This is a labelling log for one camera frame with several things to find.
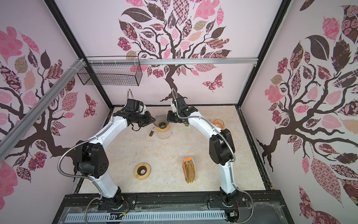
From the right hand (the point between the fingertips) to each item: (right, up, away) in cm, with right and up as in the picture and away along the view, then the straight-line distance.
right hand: (167, 116), depth 90 cm
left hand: (-8, -3, -2) cm, 9 cm away
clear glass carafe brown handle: (-5, -14, +10) cm, 18 cm away
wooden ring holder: (-15, -34, -5) cm, 38 cm away
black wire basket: (-34, +32, +5) cm, 47 cm away
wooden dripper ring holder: (-3, -9, +1) cm, 10 cm away
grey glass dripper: (-5, -3, +3) cm, 6 cm away
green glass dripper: (+14, -7, +17) cm, 23 cm away
